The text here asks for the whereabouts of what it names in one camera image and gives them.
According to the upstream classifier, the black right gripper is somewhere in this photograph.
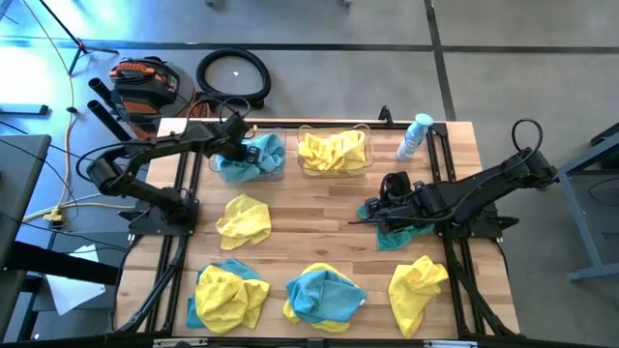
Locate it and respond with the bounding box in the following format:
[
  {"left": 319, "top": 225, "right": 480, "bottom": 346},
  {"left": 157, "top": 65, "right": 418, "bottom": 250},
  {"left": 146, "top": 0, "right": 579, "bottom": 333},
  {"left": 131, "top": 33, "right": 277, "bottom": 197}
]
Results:
[{"left": 348, "top": 172, "right": 436, "bottom": 233}]

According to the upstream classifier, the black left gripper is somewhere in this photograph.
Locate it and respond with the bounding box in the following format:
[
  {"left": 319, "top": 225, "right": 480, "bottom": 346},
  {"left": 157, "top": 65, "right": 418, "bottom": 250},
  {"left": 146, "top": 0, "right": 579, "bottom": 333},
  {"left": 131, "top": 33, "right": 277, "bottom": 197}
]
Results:
[{"left": 212, "top": 114, "right": 262, "bottom": 165}]

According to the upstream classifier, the teal microfiber towel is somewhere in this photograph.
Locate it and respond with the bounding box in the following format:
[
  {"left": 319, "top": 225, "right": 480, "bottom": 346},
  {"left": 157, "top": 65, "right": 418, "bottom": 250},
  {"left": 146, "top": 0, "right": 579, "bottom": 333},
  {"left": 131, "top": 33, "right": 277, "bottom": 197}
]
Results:
[
  {"left": 186, "top": 258, "right": 265, "bottom": 330},
  {"left": 356, "top": 202, "right": 436, "bottom": 252}
]

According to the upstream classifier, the clear plastic basket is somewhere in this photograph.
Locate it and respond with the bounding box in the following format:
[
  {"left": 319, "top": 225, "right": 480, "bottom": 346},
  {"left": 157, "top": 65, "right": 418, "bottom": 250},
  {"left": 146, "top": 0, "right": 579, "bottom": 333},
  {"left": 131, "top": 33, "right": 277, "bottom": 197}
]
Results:
[
  {"left": 207, "top": 127, "right": 287, "bottom": 184},
  {"left": 296, "top": 124, "right": 376, "bottom": 179}
]

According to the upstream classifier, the light blue air freshener bottle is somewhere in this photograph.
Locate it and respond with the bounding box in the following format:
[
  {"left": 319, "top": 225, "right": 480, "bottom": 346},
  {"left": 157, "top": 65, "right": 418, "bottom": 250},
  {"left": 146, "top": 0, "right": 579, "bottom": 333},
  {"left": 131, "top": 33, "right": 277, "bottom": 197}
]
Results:
[{"left": 395, "top": 112, "right": 435, "bottom": 162}]

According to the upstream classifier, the orange and black shop vacuum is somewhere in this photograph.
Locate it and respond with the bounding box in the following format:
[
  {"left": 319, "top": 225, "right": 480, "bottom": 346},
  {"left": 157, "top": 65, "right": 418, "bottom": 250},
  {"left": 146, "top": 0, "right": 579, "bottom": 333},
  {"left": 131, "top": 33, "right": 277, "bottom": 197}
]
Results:
[{"left": 108, "top": 55, "right": 212, "bottom": 141}]

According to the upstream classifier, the black vacuum wand tube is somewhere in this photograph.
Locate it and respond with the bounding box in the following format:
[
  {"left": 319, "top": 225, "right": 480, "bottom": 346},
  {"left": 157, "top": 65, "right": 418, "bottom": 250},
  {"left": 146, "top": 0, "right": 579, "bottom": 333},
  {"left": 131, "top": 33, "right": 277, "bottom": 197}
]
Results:
[
  {"left": 86, "top": 100, "right": 146, "bottom": 146},
  {"left": 87, "top": 76, "right": 118, "bottom": 105}
]

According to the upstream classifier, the black tripod stand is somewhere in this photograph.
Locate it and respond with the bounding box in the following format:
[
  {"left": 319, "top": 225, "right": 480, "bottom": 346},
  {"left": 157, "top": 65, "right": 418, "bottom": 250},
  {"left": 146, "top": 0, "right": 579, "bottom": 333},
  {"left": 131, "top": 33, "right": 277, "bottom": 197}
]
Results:
[{"left": 38, "top": 0, "right": 120, "bottom": 76}]

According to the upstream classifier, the black table leg bar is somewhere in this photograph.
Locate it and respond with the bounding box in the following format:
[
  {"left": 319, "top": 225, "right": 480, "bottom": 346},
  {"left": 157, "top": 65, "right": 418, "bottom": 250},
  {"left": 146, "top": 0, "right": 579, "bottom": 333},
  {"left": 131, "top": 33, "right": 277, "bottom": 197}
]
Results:
[{"left": 0, "top": 240, "right": 120, "bottom": 287}]

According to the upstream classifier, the white paper sheet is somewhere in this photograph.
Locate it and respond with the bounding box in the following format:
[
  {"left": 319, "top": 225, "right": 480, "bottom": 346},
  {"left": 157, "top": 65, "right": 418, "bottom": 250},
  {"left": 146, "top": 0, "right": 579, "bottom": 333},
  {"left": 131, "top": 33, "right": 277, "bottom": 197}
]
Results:
[{"left": 45, "top": 244, "right": 106, "bottom": 316}]

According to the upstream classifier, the dark metal table foot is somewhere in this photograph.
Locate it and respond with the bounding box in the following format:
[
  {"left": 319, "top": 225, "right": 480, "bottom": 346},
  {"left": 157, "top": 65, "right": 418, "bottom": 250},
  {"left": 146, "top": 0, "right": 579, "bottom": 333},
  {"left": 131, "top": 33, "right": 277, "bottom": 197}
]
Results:
[{"left": 0, "top": 103, "right": 50, "bottom": 116}]

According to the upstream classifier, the dark grey table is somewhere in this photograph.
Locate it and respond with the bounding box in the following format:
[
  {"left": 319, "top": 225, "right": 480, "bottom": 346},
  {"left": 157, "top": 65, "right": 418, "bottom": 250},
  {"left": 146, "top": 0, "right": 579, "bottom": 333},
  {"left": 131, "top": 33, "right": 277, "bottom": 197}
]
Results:
[{"left": 0, "top": 133, "right": 53, "bottom": 272}]

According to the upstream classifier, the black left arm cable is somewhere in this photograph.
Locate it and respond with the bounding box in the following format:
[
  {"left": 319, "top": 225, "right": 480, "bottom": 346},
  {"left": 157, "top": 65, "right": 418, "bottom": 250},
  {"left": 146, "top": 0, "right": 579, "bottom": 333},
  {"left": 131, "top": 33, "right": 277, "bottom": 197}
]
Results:
[{"left": 74, "top": 95, "right": 253, "bottom": 181}]

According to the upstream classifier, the black coiled vacuum hose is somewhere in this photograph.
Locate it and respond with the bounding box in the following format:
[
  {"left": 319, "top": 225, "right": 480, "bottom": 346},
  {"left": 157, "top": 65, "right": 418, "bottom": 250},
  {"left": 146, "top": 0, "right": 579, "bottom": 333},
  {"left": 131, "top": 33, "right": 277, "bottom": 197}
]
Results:
[{"left": 195, "top": 46, "right": 273, "bottom": 110}]

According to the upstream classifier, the silver frame bracket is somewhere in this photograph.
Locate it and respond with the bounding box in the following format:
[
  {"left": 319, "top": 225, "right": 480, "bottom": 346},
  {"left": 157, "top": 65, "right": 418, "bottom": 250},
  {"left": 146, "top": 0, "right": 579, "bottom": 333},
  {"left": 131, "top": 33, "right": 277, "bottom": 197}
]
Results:
[
  {"left": 152, "top": 337, "right": 210, "bottom": 348},
  {"left": 424, "top": 339, "right": 479, "bottom": 348}
]

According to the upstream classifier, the yellow extension cord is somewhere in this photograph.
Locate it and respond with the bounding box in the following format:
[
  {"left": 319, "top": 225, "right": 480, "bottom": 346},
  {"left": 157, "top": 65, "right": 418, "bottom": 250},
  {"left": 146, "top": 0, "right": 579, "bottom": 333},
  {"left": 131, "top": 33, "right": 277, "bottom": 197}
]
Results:
[{"left": 18, "top": 0, "right": 139, "bottom": 227}]

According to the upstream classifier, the blue-grey metal table frame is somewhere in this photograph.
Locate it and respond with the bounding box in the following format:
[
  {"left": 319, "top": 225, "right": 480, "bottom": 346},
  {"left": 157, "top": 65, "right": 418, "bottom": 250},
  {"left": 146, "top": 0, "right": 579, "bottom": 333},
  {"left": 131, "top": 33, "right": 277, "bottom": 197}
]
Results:
[{"left": 531, "top": 123, "right": 619, "bottom": 284}]

